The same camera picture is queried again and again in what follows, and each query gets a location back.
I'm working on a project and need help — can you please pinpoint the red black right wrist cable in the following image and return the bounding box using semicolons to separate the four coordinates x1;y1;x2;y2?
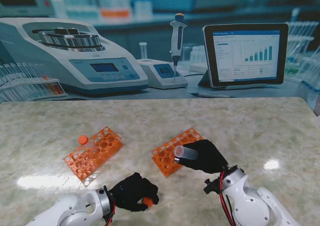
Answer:
218;170;236;226

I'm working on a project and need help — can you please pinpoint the red black left wrist cable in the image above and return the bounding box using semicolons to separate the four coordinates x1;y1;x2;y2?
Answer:
103;200;117;226

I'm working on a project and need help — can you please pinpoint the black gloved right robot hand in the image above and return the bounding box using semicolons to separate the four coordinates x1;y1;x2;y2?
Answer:
173;139;230;174

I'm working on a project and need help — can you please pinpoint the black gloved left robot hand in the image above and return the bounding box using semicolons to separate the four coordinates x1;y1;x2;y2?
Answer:
109;172;160;213

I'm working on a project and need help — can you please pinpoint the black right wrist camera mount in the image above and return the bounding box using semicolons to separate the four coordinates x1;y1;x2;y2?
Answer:
203;177;221;194

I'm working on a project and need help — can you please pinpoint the printed laboratory backdrop poster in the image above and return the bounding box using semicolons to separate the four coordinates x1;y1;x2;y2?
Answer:
0;0;320;110

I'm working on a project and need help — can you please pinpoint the orange plastic test tube rack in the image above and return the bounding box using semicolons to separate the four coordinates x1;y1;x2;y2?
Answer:
151;127;205;178
63;126;125;187

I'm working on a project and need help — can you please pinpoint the red black wrist cable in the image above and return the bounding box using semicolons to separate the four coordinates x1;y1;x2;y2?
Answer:
103;200;117;226
218;170;236;226

